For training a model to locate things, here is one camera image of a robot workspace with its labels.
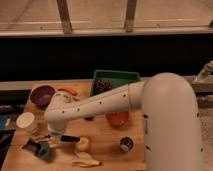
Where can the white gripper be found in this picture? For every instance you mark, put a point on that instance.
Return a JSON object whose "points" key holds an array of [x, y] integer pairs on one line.
{"points": [[55, 129]]}

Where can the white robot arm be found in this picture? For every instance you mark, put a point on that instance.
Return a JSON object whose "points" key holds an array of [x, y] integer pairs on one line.
{"points": [[172, 131]]}

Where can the blue cup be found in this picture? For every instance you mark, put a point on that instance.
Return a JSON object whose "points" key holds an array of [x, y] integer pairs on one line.
{"points": [[43, 153]]}

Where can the white plastic cup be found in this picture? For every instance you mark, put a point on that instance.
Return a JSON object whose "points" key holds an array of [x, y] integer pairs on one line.
{"points": [[27, 122]]}

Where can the small metal cup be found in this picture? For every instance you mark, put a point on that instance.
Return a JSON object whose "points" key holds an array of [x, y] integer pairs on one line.
{"points": [[126, 144]]}

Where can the orange fruit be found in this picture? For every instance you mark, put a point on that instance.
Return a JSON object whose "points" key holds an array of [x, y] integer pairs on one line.
{"points": [[83, 144]]}

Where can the yellow banana peel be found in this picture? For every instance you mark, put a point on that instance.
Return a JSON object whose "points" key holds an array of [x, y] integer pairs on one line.
{"points": [[84, 159]]}

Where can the black rectangular remote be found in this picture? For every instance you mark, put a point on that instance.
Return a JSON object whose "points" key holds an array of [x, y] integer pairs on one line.
{"points": [[89, 118]]}

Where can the purple bowl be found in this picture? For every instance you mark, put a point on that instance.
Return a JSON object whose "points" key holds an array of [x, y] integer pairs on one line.
{"points": [[41, 96]]}

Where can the orange carrot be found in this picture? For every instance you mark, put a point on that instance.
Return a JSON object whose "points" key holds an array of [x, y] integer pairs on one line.
{"points": [[69, 90]]}

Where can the red orange bowl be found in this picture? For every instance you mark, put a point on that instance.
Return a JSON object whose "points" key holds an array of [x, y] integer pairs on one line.
{"points": [[117, 119]]}

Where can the green plastic bin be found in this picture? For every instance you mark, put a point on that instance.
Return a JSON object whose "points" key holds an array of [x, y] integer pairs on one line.
{"points": [[116, 78]]}

